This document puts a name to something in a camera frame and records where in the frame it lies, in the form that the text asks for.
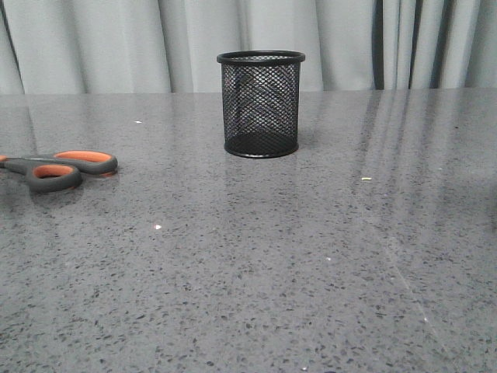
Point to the grey pleated curtain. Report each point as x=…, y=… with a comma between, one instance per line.
x=55, y=47

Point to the grey and orange scissors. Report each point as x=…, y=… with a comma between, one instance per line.
x=61, y=170

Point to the black mesh pen bucket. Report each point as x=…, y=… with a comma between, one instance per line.
x=260, y=102

